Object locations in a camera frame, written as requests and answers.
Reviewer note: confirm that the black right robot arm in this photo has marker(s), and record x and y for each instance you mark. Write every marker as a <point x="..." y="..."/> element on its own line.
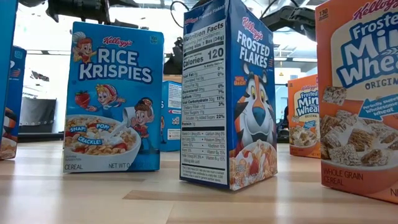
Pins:
<point x="292" y="18"/>

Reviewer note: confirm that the person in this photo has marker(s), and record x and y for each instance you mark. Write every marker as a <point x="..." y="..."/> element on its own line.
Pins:
<point x="283" y="124"/>

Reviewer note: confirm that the black metal table frame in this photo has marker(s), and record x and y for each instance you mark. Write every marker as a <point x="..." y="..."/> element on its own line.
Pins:
<point x="40" y="137"/>

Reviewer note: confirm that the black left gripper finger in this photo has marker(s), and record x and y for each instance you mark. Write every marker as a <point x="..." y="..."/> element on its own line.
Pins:
<point x="122" y="24"/>

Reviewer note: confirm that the orange Mini-Wheats cereal box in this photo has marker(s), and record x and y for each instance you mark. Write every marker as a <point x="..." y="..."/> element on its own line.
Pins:
<point x="357" y="124"/>
<point x="303" y="124"/>

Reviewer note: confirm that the blue Frosted Flakes cereal box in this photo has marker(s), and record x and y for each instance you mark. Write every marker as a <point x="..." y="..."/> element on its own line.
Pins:
<point x="248" y="93"/>
<point x="15" y="93"/>

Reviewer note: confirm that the grey covered cart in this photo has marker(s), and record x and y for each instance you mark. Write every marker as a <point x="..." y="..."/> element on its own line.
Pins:
<point x="37" y="115"/>

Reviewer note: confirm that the blue Rice Krispies cereal box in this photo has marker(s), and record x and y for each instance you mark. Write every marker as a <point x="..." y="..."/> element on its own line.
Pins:
<point x="115" y="93"/>
<point x="171" y="124"/>
<point x="6" y="31"/>

